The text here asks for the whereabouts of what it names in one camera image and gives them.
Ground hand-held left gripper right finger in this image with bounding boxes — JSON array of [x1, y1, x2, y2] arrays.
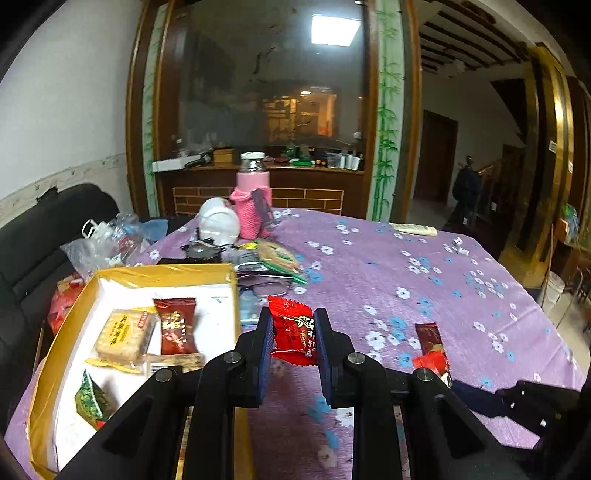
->
[[313, 306, 531, 480]]

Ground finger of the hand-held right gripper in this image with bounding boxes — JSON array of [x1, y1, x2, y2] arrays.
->
[[450, 380, 585, 450]]

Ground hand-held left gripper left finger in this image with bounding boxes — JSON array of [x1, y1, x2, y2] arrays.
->
[[55, 306, 275, 480]]

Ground bright red snack packet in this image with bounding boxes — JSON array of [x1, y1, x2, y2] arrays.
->
[[267, 295, 324, 366]]

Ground orange cracker packet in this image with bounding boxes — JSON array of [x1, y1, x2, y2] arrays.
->
[[141, 353, 206, 376]]

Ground large dark red snack packet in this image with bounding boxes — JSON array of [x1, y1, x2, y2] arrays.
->
[[153, 297, 202, 356]]

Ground gold cracker packet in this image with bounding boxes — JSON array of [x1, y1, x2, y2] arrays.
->
[[86, 309, 157, 374]]

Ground dark green snack packet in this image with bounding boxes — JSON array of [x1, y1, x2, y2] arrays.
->
[[75, 368, 114, 430]]

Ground yellow cardboard box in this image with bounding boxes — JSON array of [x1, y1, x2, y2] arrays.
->
[[27, 263, 242, 480]]

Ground blue card packet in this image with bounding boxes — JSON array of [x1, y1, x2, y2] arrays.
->
[[239, 290, 262, 325]]

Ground black red slim snack packet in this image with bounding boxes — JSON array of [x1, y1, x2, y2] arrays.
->
[[414, 321, 450, 365]]

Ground eyeglasses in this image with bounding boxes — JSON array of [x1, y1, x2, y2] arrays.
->
[[237, 272, 293, 297]]

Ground purple floral tablecloth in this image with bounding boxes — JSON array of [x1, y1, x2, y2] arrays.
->
[[4, 207, 588, 480]]

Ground green-edged cracker packet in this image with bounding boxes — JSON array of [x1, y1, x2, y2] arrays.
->
[[251, 239, 308, 284]]

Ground black round device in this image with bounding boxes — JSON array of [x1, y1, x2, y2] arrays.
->
[[182, 239, 223, 263]]

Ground white bucket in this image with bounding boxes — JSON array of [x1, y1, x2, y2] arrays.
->
[[539, 271, 567, 315]]

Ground metal chair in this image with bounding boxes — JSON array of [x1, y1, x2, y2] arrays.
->
[[565, 265, 591, 320]]

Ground white remote control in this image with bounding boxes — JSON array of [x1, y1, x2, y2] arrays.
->
[[389, 222, 438, 237]]

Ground pink knit-sleeved bottle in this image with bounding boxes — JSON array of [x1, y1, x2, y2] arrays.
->
[[230, 151, 274, 240]]

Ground broom stick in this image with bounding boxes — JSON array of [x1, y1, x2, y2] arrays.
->
[[544, 223, 555, 278]]

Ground wooden counter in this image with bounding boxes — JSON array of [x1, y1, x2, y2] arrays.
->
[[154, 159, 366, 219]]

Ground clear plastic bags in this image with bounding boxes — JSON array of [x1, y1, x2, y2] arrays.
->
[[62, 212, 156, 278]]

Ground row of cups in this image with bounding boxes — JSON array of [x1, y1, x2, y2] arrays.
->
[[325, 152, 364, 172]]

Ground red plastic bag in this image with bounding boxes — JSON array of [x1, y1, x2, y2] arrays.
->
[[48, 274, 86, 336]]

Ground white face mask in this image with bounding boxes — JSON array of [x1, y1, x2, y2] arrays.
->
[[82, 219, 110, 241]]

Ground black sofa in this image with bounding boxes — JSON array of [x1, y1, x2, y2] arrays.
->
[[0, 183, 122, 462]]

